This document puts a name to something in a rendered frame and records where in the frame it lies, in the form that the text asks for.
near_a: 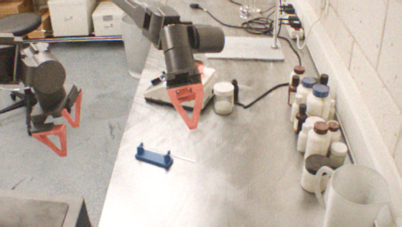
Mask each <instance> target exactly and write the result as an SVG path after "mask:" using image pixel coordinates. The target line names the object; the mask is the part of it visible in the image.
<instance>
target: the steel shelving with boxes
mask: <svg viewBox="0 0 402 227"><path fill-rule="evenodd" d="M96 1H97V0H49V1H48V7H49V8H41V9H40V10H39V11H38V14H39V15H41V18H42V24H41V26H40V27H39V28H38V30H42V29H43V30H49V31H52V30H54V32H53V34H49V35H51V36H52V35H53V36H55V37H60V36H63V37H64V36H65V37H66V36H68V37H69V36H74V35H76V36H77V35H79V36H80V35H82V36H83V35H85V36H86V35H87V36H88V35H89V33H92V32H91V30H92V29H94V30H95V32H94V33H95V36H96V37H88V38H91V39H93V38H94V39H95V38H101V39H104V40H121V39H119V38H118V39H116V38H114V37H113V35H122V30H121V22H120V18H121V17H122V16H123V15H125V14H126V13H125V12H124V11H122V10H121V9H120V8H119V7H117V6H116V5H115V4H114V3H113V2H112V1H107V2H101V3H99V5H98V7H97V8H96ZM33 6H34V4H33V1H32V0H0V19H1V18H2V17H6V16H9V15H12V14H18V13H22V12H34V7H33ZM94 27H95V28H94ZM49 35H48V34H47V33H45V32H42V31H41V32H37V31H33V32H30V33H29V34H28V35H27V34H26V35H24V36H22V39H23V38H24V37H27V36H28V38H29V39H30V38H34V39H35V38H45V37H46V36H49ZM107 35H109V36H110V35H112V37H110V38H114V39H109V38H108V39H107V38H106V37H105V36H107ZM65 37H64V38H59V39H66V40H67V39H72V40H73V39H77V40H73V41H88V40H91V39H88V38H65ZM115 37H116V36H115ZM117 37H119V36H117ZM120 38H122V36H120ZM59 39H57V38H56V39H55V38H54V39H52V38H51V39H50V38H49V39H46V41H43V40H42V41H43V42H58V41H66V40H59ZM78 39H82V40H78ZM83 39H85V40H83ZM86 39H87V40H86ZM101 39H99V40H101ZM47 40H52V41H47ZM53 40H58V41H53ZM72 40H70V41H66V42H72ZM96 40H98V39H96ZM23 41H26V42H27V41H34V40H23ZM39 41H40V40H39ZM36 42H38V41H36ZM32 43H33V42H32Z"/></svg>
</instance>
